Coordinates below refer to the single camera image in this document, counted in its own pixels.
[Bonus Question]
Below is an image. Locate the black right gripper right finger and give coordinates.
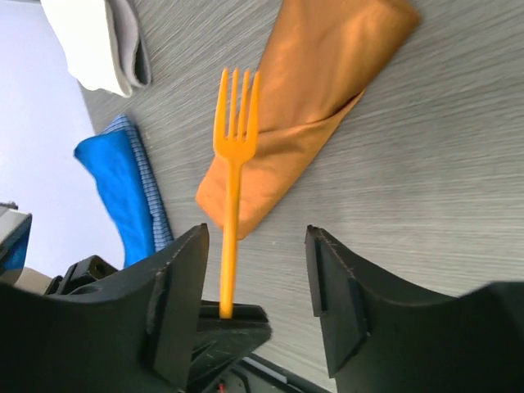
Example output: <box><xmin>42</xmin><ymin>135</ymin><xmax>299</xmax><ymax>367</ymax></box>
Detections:
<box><xmin>305</xmin><ymin>225</ymin><xmax>523</xmax><ymax>392</ymax></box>

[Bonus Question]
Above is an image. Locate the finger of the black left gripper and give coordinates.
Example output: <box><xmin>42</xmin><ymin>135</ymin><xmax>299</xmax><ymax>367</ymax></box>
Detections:
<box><xmin>186</xmin><ymin>300</ymin><xmax>271</xmax><ymax>392</ymax></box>

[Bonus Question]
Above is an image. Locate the orange satin napkin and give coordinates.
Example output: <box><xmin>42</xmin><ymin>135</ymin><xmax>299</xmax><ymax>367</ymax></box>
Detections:
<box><xmin>195</xmin><ymin>0</ymin><xmax>422</xmax><ymax>242</ymax></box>

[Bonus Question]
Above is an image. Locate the blue towel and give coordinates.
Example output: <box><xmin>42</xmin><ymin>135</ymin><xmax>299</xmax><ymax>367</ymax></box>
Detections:
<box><xmin>74</xmin><ymin>131</ymin><xmax>155</xmax><ymax>268</ymax></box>

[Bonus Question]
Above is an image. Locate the white cloth cap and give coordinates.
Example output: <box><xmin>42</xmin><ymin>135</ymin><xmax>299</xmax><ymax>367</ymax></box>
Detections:
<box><xmin>41</xmin><ymin>0</ymin><xmax>152</xmax><ymax>98</ymax></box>

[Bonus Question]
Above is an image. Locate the orange plastic fork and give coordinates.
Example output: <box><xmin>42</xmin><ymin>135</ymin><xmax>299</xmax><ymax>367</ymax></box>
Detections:
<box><xmin>213</xmin><ymin>69</ymin><xmax>260</xmax><ymax>319</ymax></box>

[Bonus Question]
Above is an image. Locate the blue checkered cloth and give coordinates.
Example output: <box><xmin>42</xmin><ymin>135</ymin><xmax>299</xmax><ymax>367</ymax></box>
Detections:
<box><xmin>102</xmin><ymin>115</ymin><xmax>174</xmax><ymax>251</ymax></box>

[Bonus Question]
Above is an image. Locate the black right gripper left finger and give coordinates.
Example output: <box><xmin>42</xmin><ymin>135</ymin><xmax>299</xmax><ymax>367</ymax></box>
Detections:
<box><xmin>1</xmin><ymin>224</ymin><xmax>209</xmax><ymax>392</ymax></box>

